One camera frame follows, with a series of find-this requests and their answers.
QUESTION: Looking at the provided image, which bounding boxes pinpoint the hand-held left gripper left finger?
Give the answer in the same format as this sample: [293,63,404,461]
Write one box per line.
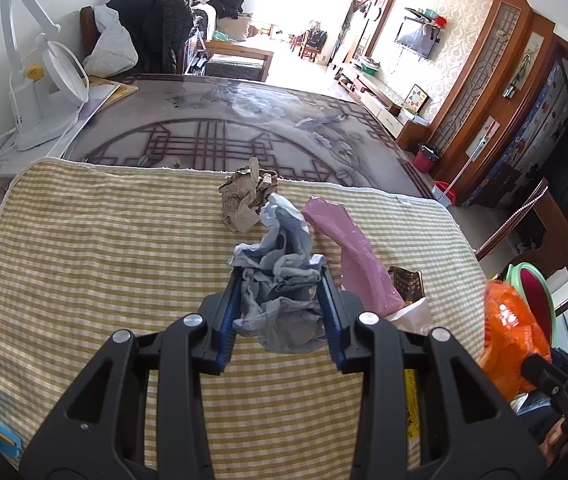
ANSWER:
[19,265,245,480]

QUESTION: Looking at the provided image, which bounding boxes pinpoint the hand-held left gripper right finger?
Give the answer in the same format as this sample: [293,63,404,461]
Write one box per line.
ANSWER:
[316,260,547,480]

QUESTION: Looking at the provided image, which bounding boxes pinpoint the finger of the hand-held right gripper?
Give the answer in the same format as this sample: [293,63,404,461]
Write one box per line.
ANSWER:
[520,353,555,387]

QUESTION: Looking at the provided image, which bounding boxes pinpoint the orange plastic bag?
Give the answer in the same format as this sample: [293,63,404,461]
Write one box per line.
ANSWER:
[479,280,552,403]

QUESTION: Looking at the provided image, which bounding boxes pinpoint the grey plastic bag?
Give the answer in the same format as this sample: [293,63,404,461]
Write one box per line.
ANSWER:
[226,192,332,356]

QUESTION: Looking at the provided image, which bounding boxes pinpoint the person's right hand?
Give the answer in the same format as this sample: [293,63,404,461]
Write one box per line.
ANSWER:
[538,417,568,463]

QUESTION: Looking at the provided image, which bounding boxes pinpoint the pink plastic mailer bag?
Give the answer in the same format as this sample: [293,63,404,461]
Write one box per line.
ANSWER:
[301,196,407,318]

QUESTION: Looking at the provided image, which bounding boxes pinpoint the green red stool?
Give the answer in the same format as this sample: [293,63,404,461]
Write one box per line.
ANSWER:
[506,262,560,341]

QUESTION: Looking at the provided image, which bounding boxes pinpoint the small brown packet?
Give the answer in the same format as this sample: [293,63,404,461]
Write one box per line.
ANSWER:
[388,266,425,306]

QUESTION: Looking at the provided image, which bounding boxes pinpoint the white paper sheet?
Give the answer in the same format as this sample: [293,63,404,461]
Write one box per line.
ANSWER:
[386,297,435,336]

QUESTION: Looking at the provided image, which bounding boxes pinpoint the crumpled brown paper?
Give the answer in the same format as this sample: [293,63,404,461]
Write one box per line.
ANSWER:
[219,157,280,233]

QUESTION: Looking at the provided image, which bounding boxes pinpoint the yellow checkered cloth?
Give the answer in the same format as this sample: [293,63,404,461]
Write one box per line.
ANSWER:
[0,157,490,473]

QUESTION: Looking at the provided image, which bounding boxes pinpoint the red waste bin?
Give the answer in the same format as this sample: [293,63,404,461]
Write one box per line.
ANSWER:
[413,144,440,173]

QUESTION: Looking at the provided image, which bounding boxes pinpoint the patterned table cover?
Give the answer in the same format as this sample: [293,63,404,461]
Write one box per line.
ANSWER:
[66,72,437,201]

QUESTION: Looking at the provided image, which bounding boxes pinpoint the white wooden television cabinet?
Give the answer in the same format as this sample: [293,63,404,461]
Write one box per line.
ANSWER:
[336,62,432,143]

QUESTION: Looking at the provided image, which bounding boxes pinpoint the framed geometric picture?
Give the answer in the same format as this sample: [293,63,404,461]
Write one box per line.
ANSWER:
[404,85,431,116]

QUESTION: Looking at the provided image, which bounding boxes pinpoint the stack of papers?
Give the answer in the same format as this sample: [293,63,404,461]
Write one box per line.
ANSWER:
[64,76,137,126]

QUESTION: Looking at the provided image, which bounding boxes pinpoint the wooden sofa bench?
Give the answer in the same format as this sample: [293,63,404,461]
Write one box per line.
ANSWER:
[204,15,275,83]

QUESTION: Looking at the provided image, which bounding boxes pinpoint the wooden dining chairs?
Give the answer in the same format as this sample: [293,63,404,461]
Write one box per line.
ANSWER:
[291,22,330,63]

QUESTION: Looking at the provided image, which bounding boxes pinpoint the wooden lattice partition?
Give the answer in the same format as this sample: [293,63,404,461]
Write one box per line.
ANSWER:
[434,2,555,206]

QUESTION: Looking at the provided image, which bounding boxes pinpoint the white desk lamp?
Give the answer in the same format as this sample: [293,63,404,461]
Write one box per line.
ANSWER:
[1,0,90,152]

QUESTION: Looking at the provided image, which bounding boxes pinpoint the grey white jacket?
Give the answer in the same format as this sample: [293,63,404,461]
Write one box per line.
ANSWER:
[83,4,140,78]

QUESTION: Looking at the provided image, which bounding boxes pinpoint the black jacket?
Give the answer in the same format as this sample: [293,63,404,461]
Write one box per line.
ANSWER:
[106,0,195,73]

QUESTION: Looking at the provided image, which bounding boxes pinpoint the black clothes pile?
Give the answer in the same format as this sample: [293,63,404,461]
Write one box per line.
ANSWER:
[201,0,245,18]

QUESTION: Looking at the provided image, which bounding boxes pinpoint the wall television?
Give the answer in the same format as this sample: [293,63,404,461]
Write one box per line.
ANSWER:
[396,16,440,60]

